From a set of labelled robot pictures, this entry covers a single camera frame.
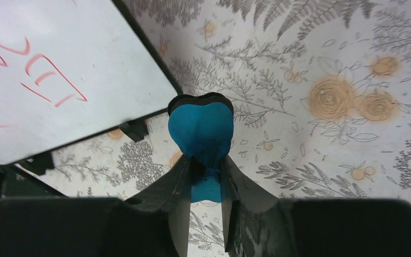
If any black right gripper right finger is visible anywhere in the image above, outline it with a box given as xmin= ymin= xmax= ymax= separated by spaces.
xmin=220 ymin=156 xmax=280 ymax=256

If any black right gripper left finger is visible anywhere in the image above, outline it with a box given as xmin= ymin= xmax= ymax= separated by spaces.
xmin=125 ymin=156 xmax=192 ymax=256

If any blue heart-shaped eraser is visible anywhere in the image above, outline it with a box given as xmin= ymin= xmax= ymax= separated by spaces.
xmin=168 ymin=92 xmax=234 ymax=203

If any small black-framed whiteboard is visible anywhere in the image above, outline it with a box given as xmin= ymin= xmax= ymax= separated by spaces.
xmin=0 ymin=1 xmax=181 ymax=166

